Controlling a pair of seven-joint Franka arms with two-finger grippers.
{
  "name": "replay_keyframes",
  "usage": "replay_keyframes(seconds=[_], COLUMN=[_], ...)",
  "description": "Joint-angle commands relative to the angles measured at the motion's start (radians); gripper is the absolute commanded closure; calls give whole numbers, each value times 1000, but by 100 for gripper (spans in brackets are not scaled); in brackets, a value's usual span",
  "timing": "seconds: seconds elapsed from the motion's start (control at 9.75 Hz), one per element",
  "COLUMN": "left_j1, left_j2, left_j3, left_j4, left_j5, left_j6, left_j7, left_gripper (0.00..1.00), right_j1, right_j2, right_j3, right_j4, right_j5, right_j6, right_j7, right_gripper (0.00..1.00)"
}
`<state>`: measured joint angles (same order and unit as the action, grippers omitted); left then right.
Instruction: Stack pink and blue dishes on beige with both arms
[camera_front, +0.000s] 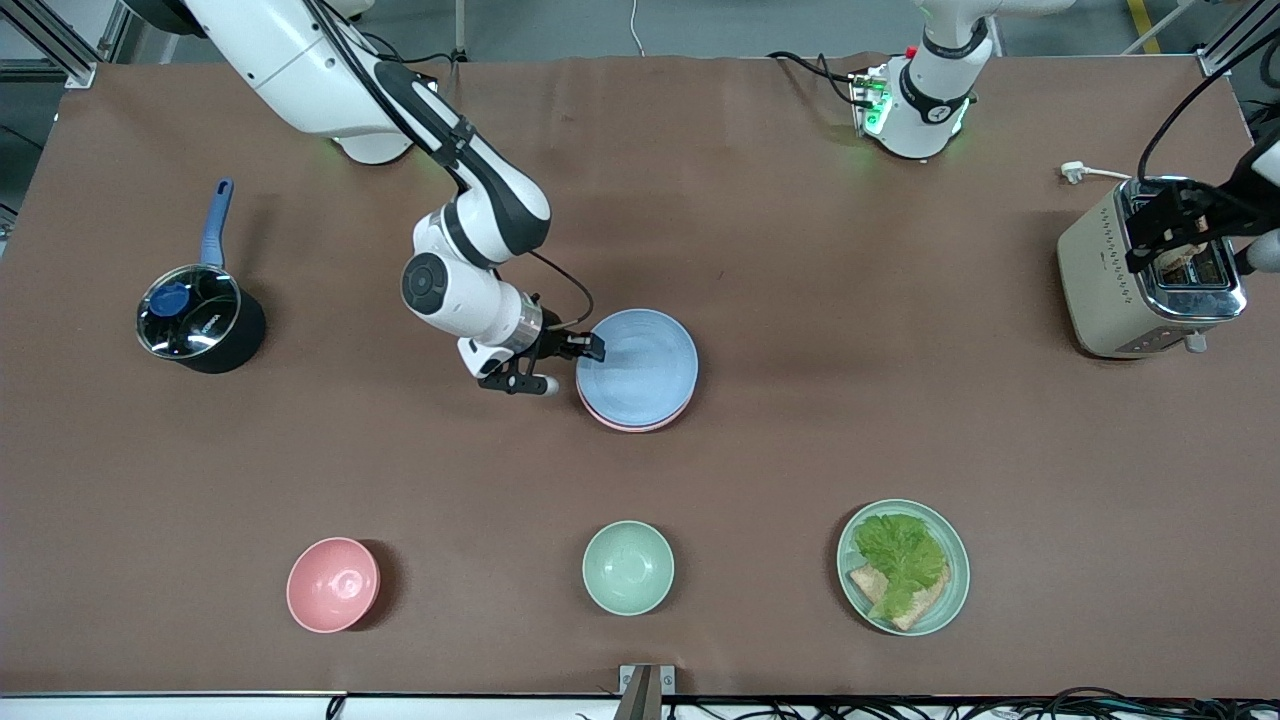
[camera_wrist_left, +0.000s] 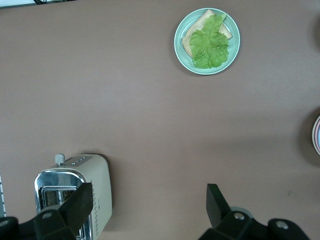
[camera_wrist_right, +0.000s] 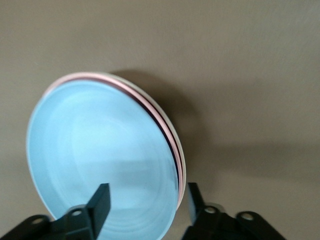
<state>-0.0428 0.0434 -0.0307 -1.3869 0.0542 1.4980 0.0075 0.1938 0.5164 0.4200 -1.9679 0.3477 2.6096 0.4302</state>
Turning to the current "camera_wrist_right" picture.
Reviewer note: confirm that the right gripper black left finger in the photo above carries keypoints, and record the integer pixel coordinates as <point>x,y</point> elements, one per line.
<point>97,210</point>

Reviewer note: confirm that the pink plate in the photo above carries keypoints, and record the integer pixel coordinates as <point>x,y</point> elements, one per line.
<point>160,117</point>

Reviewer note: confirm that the beige plate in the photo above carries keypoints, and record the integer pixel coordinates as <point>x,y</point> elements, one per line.
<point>172,125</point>

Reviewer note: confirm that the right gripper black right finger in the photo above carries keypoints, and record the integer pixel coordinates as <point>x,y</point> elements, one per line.
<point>200,220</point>

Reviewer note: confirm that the blue plate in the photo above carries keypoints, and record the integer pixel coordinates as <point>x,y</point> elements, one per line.
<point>100,150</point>

